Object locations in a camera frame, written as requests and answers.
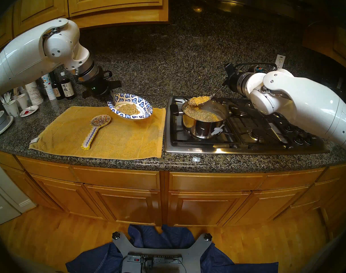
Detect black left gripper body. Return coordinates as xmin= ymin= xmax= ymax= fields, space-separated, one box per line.
xmin=78 ymin=72 xmax=122 ymax=102

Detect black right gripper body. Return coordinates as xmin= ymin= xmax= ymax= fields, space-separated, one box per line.
xmin=225 ymin=63 xmax=247 ymax=94

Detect scooped oatmeal portion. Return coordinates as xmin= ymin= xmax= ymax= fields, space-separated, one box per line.
xmin=117 ymin=104 xmax=141 ymax=115
xmin=189 ymin=96 xmax=211 ymax=106

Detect black handled steel ladle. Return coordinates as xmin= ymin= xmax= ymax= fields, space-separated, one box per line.
xmin=188 ymin=78 xmax=229 ymax=106

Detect blue white paper bowl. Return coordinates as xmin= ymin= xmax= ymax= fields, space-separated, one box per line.
xmin=107 ymin=93 xmax=153 ymax=120

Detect colourful ceramic spoon rest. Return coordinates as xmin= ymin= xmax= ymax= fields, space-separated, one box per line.
xmin=81 ymin=114 xmax=111 ymax=150

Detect soy sauce bottle white cap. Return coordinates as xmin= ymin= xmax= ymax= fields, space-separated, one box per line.
xmin=60 ymin=71 xmax=76 ymax=100

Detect dark bottle brown label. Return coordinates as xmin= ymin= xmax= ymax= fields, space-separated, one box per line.
xmin=50 ymin=71 xmax=65 ymax=100

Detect yellow terry towel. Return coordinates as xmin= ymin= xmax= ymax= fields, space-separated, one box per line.
xmin=29 ymin=106 xmax=167 ymax=161

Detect white salt canister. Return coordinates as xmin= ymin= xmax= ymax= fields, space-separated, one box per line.
xmin=42 ymin=73 xmax=57 ymax=101

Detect stainless steel saucepan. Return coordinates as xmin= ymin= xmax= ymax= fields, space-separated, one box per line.
xmin=170 ymin=98 xmax=230 ymax=140

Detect stack of white paper cups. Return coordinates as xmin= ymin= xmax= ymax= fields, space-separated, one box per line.
xmin=25 ymin=81 xmax=44 ymax=106

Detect small white saucer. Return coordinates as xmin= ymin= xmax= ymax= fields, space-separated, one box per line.
xmin=19 ymin=105 xmax=39 ymax=117

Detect black gas stovetop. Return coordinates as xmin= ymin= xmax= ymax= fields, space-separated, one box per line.
xmin=164 ymin=96 xmax=331 ymax=156

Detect white paper cup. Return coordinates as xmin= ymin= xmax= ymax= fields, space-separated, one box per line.
xmin=14 ymin=93 xmax=29 ymax=110
xmin=2 ymin=100 xmax=20 ymax=117

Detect wooden base cabinets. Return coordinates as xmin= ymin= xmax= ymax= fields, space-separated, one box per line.
xmin=0 ymin=147 xmax=346 ymax=227

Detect blue denim cloth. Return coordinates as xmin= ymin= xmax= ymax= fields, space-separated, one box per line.
xmin=65 ymin=225 xmax=278 ymax=273

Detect black cable with metal plug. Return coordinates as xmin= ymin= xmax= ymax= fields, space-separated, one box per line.
xmin=234 ymin=62 xmax=278 ymax=74

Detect light wooden wall cabinet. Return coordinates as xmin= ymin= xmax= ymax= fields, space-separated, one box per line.
xmin=0 ymin=0 xmax=170 ymax=62

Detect dark wooden wall cabinet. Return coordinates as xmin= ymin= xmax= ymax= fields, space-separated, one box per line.
xmin=302 ymin=25 xmax=346 ymax=74

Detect grey robot base frame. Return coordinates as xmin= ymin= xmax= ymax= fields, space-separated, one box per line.
xmin=112 ymin=232 xmax=212 ymax=273

